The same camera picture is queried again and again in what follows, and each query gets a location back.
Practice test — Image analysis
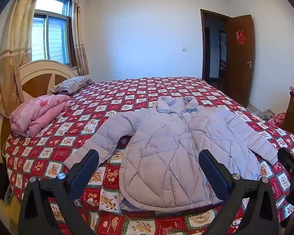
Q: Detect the brown wooden door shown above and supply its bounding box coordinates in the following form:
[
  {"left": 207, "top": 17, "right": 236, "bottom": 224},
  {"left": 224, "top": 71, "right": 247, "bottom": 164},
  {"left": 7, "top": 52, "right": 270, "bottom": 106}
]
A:
[{"left": 225, "top": 15, "right": 255, "bottom": 108}]

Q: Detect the lavender quilted puffer jacket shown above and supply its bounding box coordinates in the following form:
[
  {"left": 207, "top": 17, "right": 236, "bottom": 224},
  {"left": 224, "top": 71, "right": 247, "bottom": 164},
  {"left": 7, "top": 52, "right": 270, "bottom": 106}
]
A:
[{"left": 63, "top": 96, "right": 278, "bottom": 212}]

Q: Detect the cream wooden headboard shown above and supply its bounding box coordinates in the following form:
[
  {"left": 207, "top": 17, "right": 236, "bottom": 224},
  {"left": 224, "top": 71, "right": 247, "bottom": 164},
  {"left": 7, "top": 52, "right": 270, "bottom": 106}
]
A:
[{"left": 0, "top": 60, "right": 79, "bottom": 167}]

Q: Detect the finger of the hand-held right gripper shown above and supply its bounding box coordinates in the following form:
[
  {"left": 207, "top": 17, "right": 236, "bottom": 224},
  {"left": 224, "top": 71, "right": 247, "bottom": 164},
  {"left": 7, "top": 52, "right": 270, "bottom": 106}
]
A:
[{"left": 277, "top": 147, "right": 294, "bottom": 177}]

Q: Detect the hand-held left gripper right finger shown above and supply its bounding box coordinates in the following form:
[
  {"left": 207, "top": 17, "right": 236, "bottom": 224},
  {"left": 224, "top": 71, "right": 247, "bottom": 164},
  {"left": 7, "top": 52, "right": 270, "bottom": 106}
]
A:
[{"left": 198, "top": 149, "right": 280, "bottom": 235}]

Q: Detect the striped pillow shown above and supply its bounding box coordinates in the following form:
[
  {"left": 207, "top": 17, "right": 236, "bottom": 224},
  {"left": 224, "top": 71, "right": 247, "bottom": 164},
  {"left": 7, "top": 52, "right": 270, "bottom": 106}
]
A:
[{"left": 50, "top": 76, "right": 93, "bottom": 95}]

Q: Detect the window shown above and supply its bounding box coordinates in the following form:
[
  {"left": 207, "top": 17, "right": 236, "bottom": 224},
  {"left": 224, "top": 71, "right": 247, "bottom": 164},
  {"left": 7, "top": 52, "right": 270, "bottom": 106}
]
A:
[{"left": 31, "top": 0, "right": 73, "bottom": 66}]

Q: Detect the patterned cloth bundle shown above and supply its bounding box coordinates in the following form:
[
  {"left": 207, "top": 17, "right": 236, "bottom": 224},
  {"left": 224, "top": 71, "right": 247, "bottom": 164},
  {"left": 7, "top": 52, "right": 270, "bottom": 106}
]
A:
[{"left": 260, "top": 109, "right": 276, "bottom": 121}]

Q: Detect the pink folded quilt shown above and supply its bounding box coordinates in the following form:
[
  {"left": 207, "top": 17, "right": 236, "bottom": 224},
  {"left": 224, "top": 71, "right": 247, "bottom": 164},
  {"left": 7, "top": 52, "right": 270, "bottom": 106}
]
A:
[{"left": 9, "top": 94, "right": 71, "bottom": 137}]

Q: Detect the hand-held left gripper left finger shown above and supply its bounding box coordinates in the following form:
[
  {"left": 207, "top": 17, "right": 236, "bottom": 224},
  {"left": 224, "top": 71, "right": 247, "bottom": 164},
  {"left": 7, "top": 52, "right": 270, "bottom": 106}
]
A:
[{"left": 18, "top": 149, "right": 100, "bottom": 235}]

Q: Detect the brown door frame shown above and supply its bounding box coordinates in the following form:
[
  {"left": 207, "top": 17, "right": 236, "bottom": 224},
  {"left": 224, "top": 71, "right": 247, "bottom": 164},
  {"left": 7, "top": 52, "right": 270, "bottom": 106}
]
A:
[{"left": 200, "top": 9, "right": 233, "bottom": 89}]

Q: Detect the red patterned bed blanket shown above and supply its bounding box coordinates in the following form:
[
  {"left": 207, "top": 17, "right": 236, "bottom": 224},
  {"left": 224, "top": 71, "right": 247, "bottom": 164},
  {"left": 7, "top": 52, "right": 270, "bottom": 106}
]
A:
[{"left": 2, "top": 77, "right": 294, "bottom": 235}]

